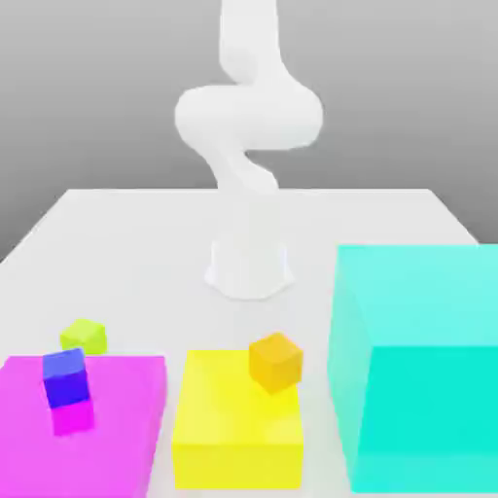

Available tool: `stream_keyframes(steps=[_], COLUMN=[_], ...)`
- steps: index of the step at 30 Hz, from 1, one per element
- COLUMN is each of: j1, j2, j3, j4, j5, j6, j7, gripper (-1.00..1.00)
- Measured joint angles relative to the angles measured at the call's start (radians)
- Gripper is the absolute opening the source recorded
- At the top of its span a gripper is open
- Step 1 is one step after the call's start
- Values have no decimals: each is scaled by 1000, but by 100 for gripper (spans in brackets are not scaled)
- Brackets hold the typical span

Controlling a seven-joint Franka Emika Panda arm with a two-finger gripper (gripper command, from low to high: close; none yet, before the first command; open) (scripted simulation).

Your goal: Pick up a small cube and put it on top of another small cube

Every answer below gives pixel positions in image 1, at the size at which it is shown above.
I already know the small lime green cube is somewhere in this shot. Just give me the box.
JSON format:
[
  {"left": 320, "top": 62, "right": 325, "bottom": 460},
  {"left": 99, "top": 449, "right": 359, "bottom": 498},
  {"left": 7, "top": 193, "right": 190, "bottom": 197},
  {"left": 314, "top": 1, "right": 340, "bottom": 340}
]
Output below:
[{"left": 58, "top": 317, "right": 108, "bottom": 356}]

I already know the large magenta box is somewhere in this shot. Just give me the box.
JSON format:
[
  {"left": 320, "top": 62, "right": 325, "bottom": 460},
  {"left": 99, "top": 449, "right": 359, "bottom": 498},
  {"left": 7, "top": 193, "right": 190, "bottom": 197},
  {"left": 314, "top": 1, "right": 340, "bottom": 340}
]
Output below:
[{"left": 0, "top": 354, "right": 168, "bottom": 498}]

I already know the small orange cube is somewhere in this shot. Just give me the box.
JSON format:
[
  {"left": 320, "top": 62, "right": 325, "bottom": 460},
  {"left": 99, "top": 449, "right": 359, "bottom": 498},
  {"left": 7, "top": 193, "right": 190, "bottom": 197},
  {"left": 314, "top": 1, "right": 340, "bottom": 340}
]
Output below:
[{"left": 248, "top": 331, "right": 304, "bottom": 395}]

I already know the large cyan box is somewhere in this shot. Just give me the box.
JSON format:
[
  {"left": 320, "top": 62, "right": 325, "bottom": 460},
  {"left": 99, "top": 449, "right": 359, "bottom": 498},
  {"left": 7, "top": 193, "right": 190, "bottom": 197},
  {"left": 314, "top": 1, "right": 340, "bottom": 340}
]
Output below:
[{"left": 326, "top": 243, "right": 498, "bottom": 494}]

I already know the small blue cube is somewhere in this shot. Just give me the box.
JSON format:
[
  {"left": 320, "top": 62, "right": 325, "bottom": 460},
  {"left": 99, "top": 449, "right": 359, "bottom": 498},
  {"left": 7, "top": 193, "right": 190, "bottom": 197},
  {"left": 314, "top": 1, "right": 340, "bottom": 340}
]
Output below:
[{"left": 41, "top": 347, "right": 91, "bottom": 410}]

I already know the large yellow box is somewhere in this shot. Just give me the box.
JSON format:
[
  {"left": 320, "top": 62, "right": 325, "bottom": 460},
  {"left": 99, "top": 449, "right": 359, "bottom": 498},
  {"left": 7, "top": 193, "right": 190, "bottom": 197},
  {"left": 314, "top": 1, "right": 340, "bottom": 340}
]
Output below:
[{"left": 171, "top": 348, "right": 305, "bottom": 491}]

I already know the small magenta cube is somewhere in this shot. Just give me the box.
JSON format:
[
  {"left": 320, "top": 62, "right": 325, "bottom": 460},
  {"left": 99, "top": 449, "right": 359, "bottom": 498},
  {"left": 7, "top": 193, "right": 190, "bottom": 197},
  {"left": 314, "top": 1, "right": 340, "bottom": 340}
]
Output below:
[{"left": 51, "top": 399, "right": 95, "bottom": 438}]

